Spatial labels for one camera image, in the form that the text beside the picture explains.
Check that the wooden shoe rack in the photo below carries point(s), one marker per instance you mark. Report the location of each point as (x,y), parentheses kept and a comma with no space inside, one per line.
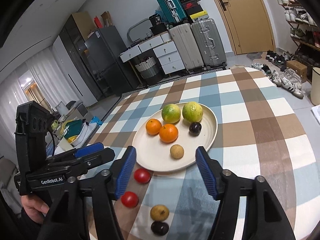
(304,33)

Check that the wooden door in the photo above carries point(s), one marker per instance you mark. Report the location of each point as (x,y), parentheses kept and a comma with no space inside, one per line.
(248,25)

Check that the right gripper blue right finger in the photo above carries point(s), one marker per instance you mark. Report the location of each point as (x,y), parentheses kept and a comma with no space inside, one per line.
(264,219)

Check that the oval mirror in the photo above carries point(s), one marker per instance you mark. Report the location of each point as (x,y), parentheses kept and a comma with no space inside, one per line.
(140,31)

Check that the silver grey suitcase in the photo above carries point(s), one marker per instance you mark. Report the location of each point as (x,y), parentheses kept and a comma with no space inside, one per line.
(209,43)

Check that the cream trash bin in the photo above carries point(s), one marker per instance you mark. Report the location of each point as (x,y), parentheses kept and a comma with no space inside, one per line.
(315,86)

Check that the green yellow bag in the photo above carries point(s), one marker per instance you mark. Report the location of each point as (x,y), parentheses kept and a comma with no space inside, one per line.
(72,129)

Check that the teal suitcase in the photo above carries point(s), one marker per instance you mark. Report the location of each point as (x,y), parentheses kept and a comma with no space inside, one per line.
(173,11)

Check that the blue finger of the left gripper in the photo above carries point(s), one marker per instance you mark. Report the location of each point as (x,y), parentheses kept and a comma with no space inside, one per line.
(76,167)
(76,153)

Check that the cardboard box on floor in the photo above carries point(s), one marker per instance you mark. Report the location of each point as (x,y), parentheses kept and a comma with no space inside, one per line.
(299,68)

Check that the stacked shoe boxes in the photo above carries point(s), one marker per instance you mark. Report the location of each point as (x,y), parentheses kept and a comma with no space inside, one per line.
(194,10)

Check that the beige suitcase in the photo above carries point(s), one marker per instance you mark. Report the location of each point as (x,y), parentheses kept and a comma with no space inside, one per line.
(187,47)

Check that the person's left hand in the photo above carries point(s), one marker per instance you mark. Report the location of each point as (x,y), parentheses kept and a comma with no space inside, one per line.
(35,208)

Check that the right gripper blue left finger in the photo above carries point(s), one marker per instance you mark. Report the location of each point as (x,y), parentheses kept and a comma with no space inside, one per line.
(67,217)

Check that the green citrus fruit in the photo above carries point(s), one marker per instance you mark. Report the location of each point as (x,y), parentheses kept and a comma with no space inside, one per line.
(171,113)
(192,112)

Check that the woven laundry basket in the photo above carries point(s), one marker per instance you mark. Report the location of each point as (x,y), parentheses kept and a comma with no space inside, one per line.
(150,71)

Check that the brown round pear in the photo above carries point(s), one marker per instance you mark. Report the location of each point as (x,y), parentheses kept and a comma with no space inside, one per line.
(159,213)

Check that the small brown kiwi fruit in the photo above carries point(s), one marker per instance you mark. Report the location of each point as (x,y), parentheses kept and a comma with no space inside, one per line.
(176,151)

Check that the white drawer desk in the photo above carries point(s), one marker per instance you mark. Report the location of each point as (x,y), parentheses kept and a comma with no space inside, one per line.
(164,49)

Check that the orange mandarin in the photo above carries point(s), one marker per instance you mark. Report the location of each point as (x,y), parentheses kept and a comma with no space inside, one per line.
(153,126)
(168,133)

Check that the dark grey refrigerator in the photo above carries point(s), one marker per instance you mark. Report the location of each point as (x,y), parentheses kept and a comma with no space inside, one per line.
(104,48)

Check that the dark plum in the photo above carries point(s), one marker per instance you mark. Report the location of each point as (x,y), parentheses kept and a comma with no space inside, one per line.
(159,228)
(195,128)

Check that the red tomato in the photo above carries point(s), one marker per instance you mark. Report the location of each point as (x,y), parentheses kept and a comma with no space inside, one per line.
(129,199)
(142,176)

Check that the cream round plate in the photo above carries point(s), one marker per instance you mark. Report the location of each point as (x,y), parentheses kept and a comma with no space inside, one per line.
(154,155)

